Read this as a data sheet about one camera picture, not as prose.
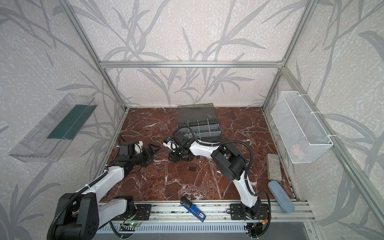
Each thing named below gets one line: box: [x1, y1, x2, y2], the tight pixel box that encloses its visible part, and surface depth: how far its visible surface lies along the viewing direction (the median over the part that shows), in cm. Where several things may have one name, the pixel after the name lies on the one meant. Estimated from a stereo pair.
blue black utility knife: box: [180, 196, 207, 223], surface depth 73 cm
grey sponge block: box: [266, 153, 282, 182], surface depth 87 cm
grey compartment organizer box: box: [177, 103, 223, 143], surface depth 122 cm
